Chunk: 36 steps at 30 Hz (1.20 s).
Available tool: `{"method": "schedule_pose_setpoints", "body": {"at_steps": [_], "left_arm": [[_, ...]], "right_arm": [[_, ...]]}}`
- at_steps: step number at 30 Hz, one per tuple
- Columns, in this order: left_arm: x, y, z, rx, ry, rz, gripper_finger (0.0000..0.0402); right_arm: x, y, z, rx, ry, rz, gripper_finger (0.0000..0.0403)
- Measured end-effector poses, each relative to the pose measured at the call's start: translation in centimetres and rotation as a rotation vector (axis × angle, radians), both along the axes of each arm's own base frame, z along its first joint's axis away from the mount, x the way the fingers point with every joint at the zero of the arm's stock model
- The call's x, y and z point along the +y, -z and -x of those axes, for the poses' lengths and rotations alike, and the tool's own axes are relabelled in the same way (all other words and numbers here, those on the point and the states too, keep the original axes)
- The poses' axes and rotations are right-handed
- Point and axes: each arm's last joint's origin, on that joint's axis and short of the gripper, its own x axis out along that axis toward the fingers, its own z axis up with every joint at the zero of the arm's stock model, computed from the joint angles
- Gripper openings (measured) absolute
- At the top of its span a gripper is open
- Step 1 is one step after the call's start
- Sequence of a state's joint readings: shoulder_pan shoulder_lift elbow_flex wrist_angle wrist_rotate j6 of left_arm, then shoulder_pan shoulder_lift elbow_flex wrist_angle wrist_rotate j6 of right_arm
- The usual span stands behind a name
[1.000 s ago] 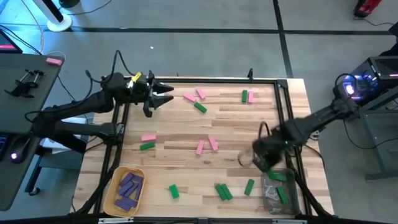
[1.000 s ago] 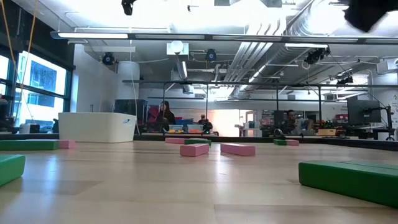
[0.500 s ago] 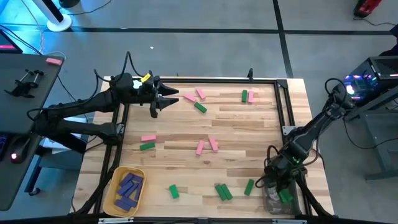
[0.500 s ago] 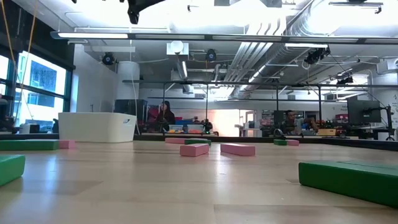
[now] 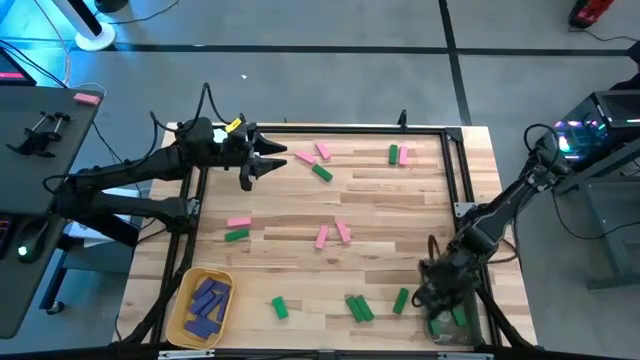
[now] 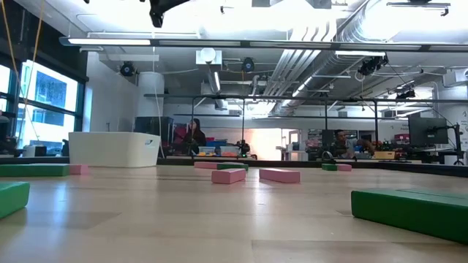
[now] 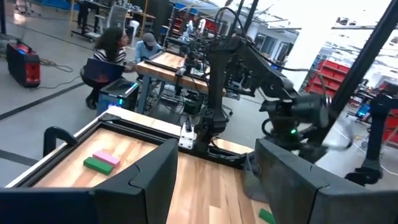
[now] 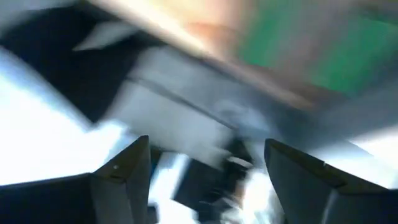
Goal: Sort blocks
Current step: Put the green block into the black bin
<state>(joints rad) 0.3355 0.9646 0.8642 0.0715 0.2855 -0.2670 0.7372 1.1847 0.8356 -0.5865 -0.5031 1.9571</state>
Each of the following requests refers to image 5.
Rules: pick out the grey metal stand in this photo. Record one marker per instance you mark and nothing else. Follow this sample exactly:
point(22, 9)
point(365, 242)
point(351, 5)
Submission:
point(620, 235)

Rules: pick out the white printed paper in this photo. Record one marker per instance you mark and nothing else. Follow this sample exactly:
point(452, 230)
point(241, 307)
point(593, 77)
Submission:
point(85, 231)

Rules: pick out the black computer mouse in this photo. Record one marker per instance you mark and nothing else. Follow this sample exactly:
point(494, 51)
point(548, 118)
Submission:
point(32, 240)

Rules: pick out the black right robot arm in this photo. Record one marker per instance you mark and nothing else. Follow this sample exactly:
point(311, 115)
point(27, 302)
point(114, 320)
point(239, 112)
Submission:
point(495, 220)

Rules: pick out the black desk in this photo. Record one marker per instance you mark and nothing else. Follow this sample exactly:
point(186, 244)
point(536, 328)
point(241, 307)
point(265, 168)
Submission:
point(40, 170)

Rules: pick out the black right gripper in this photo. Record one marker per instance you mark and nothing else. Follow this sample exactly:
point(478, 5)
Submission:
point(447, 280)

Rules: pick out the black table clamp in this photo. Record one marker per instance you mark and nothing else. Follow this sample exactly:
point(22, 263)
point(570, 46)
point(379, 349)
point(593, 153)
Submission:
point(402, 119)

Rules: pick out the clear plastic bin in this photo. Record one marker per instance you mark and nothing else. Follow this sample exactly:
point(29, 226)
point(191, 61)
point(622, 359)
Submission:
point(452, 337)

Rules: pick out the black bar clamp tool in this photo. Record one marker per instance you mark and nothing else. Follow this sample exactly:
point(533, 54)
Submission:
point(37, 142)

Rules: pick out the yellow plastic bin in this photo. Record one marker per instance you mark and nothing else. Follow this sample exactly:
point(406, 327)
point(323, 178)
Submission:
point(176, 325)

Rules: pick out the white tower fan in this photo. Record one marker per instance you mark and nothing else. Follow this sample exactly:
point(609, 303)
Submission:
point(97, 37)

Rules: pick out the backlit keyboard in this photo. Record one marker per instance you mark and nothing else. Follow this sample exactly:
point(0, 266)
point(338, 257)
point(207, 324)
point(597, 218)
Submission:
point(4, 230)

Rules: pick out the red device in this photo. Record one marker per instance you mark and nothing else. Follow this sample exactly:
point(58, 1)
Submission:
point(592, 10)

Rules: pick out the computer case with lights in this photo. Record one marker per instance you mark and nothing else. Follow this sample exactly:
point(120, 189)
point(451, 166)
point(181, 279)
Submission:
point(615, 115)

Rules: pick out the purple block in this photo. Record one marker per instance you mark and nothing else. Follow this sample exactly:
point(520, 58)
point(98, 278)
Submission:
point(220, 287)
point(204, 288)
point(202, 302)
point(208, 324)
point(212, 305)
point(223, 307)
point(196, 330)

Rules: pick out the grey desk foot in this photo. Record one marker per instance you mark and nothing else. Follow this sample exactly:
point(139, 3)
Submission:
point(100, 257)

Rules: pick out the black monitor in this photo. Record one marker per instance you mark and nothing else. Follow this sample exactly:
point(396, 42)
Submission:
point(12, 70)

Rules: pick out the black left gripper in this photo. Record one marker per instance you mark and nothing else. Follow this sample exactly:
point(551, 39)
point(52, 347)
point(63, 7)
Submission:
point(235, 150)

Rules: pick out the green block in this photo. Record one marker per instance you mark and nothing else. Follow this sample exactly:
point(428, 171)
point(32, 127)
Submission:
point(459, 316)
point(280, 307)
point(354, 310)
point(322, 173)
point(435, 326)
point(237, 235)
point(365, 308)
point(400, 301)
point(393, 154)

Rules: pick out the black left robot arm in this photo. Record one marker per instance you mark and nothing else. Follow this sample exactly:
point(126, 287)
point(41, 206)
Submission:
point(150, 162)

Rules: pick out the black round stand base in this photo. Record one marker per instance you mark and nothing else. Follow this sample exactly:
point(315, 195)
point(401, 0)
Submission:
point(111, 5)

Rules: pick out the yellow tape tag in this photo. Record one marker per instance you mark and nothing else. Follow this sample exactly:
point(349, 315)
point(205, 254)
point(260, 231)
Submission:
point(233, 125)

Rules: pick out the pink block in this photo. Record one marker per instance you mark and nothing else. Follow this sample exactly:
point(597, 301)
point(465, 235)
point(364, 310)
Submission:
point(87, 99)
point(343, 231)
point(321, 236)
point(323, 151)
point(239, 222)
point(305, 158)
point(403, 155)

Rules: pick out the silver metal bracket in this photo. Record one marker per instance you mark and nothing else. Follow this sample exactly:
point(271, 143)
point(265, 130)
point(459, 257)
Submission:
point(185, 354)

